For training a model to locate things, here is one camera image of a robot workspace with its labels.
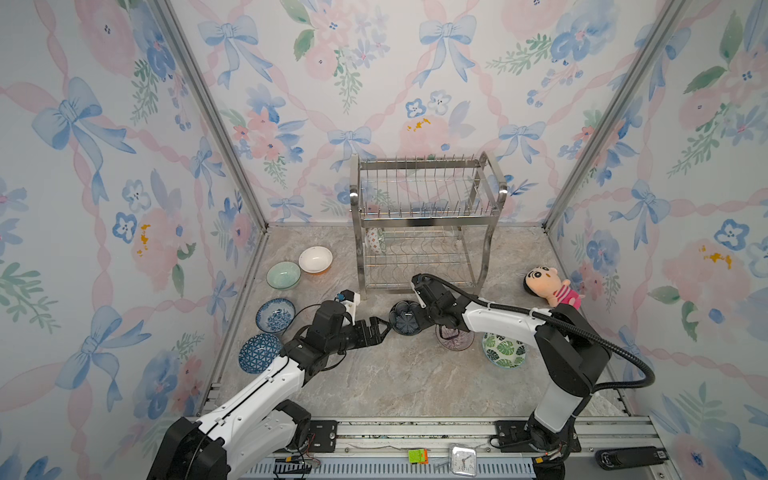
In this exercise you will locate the plush doll pink shirt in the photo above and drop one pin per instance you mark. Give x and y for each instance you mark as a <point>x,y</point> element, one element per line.
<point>544,282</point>

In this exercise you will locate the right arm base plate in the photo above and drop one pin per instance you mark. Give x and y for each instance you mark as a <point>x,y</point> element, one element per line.
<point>510,436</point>

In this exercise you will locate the stainless steel dish rack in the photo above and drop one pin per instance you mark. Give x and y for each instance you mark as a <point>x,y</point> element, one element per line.
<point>438,215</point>

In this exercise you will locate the white orange bowl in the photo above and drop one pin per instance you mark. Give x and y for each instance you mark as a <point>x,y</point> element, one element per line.
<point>315,260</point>

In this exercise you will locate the blue mesh pattern bowl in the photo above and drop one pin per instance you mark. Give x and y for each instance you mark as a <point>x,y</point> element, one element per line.
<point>258,353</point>

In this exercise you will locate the green leaf pattern bowl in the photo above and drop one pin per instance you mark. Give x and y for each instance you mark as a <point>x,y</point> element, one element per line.
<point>504,352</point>

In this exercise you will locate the pink purple glass bowl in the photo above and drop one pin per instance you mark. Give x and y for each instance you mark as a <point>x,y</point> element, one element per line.
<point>454,339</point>

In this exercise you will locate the blue white patterned bowl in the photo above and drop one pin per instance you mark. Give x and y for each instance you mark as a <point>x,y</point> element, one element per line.
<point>275,316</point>

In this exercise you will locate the pale green bowl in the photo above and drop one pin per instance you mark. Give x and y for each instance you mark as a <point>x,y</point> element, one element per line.
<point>283,275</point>

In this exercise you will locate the green orange small block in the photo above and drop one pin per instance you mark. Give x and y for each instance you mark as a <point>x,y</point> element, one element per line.
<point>418,456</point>

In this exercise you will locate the black stapler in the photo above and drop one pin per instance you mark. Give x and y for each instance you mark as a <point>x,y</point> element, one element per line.
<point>627,458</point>

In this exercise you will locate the dark blue flower bowl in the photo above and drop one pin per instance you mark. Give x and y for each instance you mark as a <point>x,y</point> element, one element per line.
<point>407,318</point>

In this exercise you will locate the green white patterned bowl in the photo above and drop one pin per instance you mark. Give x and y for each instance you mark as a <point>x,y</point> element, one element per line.
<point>375,241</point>

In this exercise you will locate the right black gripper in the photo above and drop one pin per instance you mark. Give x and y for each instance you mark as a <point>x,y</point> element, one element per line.
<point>422,323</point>

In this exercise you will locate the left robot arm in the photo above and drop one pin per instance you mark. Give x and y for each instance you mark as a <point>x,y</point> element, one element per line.
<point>262,418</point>

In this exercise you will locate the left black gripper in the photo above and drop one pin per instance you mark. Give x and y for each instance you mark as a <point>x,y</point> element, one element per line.
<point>361,329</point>

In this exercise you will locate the black connector with wires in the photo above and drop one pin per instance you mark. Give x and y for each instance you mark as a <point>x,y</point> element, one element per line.
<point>295,467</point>

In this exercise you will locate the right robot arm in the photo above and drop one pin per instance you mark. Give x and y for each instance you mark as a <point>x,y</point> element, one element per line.
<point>570,349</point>

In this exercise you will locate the small silver alarm clock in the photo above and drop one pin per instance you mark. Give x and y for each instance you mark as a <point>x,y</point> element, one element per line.
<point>463,461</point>

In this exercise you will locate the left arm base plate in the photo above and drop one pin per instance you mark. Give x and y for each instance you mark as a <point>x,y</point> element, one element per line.
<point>314,436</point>

